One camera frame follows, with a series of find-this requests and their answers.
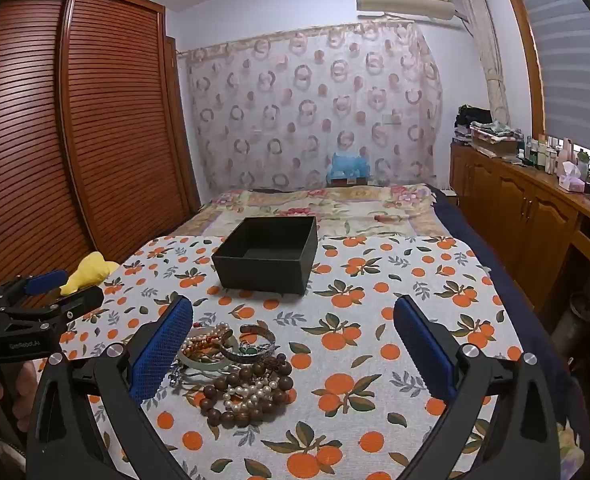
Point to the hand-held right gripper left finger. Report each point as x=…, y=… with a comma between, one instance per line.
x=160, y=350

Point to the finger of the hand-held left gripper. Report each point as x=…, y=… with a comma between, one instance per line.
x=45, y=281
x=75, y=305

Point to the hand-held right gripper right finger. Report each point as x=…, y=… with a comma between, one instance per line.
x=425, y=350

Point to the pale jade bangle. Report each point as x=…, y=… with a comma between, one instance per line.
x=200, y=361

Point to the silver bangle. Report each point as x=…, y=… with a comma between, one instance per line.
x=257, y=350

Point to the black box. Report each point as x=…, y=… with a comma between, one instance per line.
x=260, y=272

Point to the person's left hand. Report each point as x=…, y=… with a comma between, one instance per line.
x=25, y=395

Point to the yellow cloth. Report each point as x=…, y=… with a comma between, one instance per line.
x=90, y=270

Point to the orange fruit print cloth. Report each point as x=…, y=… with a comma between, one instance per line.
x=355, y=320

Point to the dark blue bedsheet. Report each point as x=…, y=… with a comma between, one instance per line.
x=480, y=245

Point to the floral bedspread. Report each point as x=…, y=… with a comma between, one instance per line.
x=355, y=210

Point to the wooden cabinet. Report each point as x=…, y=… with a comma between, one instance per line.
x=515, y=210

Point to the wooden slatted wardrobe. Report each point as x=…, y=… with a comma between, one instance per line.
x=100, y=110

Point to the blue plush toy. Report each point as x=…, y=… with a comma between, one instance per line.
x=347, y=165

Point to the pink tissue pack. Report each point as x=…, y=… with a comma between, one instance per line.
x=571, y=179

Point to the pile of folded clothes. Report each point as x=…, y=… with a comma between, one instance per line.
x=490, y=132

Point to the row of cosmetic bottles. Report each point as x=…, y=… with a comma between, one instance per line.
x=542, y=152

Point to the tied beige curtain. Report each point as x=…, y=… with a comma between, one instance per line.
x=485, y=50

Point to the grey window blind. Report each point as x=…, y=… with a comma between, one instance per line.
x=565, y=60

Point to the wooden window frame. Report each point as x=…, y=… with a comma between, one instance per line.
x=522, y=50

